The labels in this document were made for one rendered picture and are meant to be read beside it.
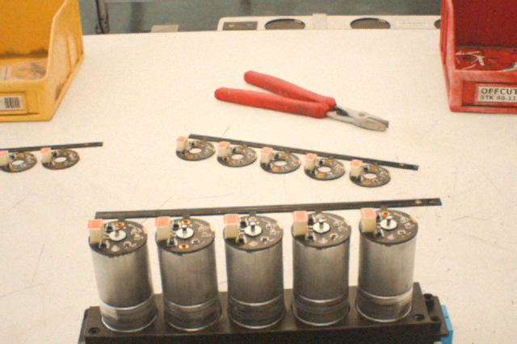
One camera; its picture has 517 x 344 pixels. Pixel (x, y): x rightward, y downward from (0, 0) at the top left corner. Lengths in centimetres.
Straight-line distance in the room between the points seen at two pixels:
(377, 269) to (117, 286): 11
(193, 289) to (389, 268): 8
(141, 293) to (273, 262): 6
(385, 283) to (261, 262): 5
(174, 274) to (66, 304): 9
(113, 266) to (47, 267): 11
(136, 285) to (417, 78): 35
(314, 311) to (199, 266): 5
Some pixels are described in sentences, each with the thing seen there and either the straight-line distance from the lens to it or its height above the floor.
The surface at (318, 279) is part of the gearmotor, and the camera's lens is 36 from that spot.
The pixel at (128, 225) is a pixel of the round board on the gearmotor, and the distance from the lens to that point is 37.
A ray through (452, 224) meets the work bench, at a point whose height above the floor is 75.
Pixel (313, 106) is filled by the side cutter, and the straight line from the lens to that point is 59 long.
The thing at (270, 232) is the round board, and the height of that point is 81.
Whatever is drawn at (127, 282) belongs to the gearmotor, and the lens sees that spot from 37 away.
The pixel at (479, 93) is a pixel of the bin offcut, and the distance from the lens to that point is 60.
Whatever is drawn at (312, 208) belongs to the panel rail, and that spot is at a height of 81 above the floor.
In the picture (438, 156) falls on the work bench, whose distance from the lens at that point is 55.
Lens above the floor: 101
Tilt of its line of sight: 30 degrees down
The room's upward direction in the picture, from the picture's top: 2 degrees counter-clockwise
